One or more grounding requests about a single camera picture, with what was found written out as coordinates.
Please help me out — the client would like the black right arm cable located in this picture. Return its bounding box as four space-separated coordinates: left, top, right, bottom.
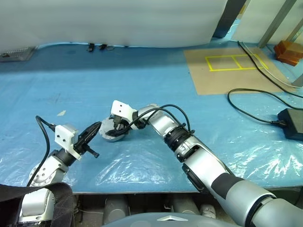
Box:
113 104 196 138

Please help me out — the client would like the dark grey rounded cylinder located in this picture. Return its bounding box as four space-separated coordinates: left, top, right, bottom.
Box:
103 195 130 224
170 194 200 215

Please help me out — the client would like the motor housing with copper windings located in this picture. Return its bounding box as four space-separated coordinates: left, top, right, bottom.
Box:
99 115 131 143

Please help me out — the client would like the black power adapter brick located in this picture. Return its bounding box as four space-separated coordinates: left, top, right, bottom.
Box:
277 108 303 141

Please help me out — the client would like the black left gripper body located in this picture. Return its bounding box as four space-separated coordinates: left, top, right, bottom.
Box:
72 135 100 159

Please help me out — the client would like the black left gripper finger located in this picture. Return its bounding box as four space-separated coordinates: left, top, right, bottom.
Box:
81 121 102 139
80 129 99 145

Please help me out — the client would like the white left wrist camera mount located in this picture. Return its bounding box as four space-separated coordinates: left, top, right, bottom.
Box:
54 123 82 161

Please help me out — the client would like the white rounded object under table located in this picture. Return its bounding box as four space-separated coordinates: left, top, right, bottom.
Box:
200 203 216 218

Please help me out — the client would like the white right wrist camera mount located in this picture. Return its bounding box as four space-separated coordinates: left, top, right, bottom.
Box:
110 100 138 124

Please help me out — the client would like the dark grey upright post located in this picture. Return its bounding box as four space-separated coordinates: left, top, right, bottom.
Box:
212 0 251 38

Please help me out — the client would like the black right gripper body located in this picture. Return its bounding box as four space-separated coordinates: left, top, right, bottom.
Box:
111 114 133 132

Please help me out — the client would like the thin white cable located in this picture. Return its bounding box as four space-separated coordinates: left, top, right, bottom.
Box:
241 43 299 88

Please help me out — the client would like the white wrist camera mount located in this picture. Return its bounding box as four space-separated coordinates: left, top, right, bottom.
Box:
54 123 82 161
110 100 138 124

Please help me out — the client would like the grey robot torso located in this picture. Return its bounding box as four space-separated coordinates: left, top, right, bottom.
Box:
101 212 240 227

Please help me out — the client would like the brown cardboard sheet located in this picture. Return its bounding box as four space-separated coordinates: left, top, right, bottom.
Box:
183 46 293 96

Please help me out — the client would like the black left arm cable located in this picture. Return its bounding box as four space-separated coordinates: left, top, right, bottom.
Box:
27 115 58 187

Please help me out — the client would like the white foam sheet backdrop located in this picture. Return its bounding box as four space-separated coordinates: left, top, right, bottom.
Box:
0 0 229 49

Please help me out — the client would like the blue plastic table cover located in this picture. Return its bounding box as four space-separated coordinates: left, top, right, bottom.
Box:
0 16 303 193

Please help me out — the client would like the grey ribbed tray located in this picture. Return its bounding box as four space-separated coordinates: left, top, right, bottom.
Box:
0 46 36 63

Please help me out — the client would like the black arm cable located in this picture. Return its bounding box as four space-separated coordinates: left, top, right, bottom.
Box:
113 104 196 138
27 115 58 187

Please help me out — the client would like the black looped power cord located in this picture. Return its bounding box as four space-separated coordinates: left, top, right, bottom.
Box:
227 88 288 126

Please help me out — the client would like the aluminium frame post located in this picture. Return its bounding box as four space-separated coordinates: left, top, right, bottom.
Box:
258 0 301 49

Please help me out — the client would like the orange wooden block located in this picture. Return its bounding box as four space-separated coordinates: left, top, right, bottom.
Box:
274 40 303 67

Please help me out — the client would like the long black cable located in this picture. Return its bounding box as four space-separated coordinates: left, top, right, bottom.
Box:
238 40 303 99

